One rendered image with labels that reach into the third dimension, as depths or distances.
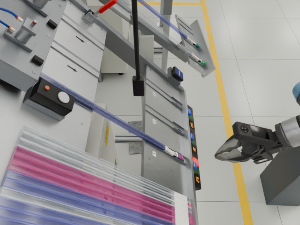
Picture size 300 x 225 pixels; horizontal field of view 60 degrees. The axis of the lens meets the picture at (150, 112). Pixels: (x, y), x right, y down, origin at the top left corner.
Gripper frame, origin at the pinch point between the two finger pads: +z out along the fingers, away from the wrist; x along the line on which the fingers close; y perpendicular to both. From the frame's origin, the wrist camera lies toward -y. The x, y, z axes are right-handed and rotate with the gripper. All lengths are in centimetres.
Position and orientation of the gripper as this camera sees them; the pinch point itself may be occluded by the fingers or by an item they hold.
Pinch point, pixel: (217, 154)
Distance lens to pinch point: 84.2
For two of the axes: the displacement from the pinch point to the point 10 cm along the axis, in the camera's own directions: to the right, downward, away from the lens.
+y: 6.8, 4.4, 5.9
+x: 0.1, -8.1, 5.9
